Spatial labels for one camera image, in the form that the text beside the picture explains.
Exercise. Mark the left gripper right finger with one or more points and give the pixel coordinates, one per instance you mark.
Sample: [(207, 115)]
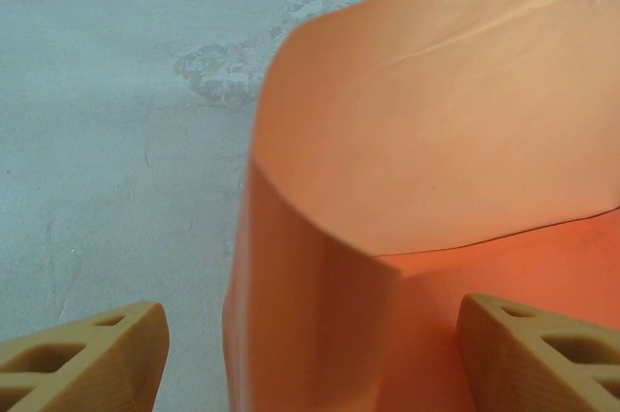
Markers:
[(547, 368)]

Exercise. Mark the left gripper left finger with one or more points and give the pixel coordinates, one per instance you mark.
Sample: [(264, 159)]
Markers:
[(82, 368)]

